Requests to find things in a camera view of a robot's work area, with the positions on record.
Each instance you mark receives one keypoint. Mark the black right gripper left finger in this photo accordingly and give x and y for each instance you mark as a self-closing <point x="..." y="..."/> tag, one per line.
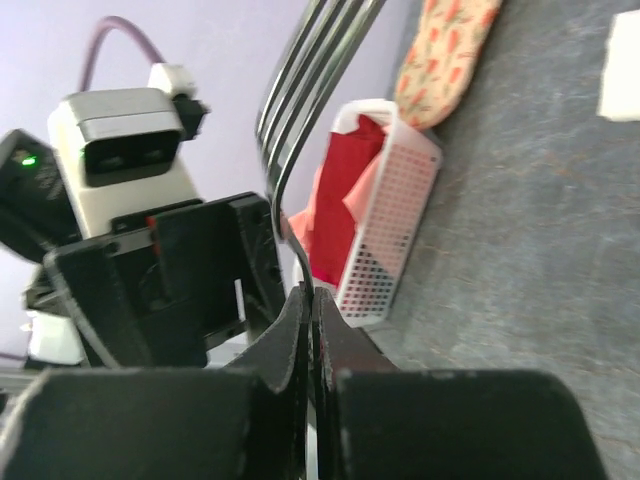
<point x="276" y="430"/>

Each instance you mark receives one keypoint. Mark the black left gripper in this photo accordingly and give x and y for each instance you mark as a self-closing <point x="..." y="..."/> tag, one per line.
<point x="166" y="285"/>

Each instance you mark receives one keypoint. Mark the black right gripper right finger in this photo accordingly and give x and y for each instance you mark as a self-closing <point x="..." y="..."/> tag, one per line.
<point x="358" y="408"/>

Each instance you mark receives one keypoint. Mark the white cloth napkin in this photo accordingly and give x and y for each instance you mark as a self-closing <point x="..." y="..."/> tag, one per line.
<point x="619" y="87"/>

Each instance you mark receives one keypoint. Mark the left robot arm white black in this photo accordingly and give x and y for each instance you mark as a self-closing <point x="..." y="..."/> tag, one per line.
<point x="36" y="218"/>

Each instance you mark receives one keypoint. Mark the pink cloth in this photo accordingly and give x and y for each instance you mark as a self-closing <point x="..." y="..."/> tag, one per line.
<point x="356" y="202"/>

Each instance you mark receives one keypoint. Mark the white plastic basket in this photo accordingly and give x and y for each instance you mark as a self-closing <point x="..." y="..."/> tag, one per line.
<point x="382" y="241"/>

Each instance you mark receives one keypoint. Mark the floral beige eye mask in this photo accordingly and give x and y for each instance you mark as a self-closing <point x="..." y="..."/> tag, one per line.
<point x="441" y="60"/>

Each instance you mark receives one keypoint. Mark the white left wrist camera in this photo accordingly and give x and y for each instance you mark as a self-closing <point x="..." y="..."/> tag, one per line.
<point x="117" y="151"/>

